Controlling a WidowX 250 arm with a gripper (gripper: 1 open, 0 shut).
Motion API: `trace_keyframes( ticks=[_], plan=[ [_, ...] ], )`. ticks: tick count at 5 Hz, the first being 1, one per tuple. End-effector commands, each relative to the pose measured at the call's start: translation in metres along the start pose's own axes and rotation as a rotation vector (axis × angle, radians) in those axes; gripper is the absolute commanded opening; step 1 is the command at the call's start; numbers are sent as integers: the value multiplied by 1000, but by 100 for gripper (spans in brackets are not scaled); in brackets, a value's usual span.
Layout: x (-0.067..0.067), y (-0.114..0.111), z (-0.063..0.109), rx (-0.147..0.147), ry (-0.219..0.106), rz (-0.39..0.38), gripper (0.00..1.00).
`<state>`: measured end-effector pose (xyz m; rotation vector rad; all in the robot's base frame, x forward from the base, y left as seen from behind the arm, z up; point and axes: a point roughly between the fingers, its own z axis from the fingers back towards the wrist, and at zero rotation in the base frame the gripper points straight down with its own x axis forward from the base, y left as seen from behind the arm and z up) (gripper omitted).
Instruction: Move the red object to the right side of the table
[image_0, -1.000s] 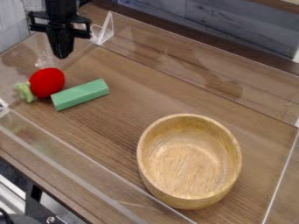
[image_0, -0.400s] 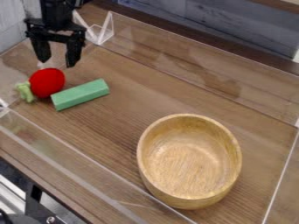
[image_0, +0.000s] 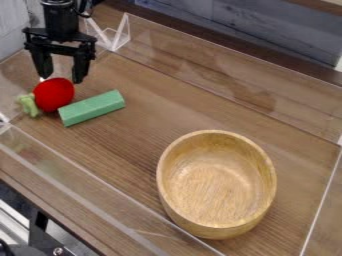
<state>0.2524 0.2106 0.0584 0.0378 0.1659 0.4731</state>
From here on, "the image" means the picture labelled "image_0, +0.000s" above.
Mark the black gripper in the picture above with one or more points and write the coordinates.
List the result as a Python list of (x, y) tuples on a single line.
[(62, 15)]

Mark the green foam block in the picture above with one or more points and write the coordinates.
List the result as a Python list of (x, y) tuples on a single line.
[(92, 108)]

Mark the wooden bowl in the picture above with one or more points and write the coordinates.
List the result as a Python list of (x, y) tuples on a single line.
[(217, 183)]

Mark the black metal table leg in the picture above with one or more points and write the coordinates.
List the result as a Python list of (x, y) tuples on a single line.
[(42, 240)]

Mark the clear acrylic corner bracket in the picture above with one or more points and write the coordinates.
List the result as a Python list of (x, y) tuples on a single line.
[(112, 39)]

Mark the clear acrylic front wall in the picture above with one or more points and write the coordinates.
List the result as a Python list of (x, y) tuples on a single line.
[(116, 225)]

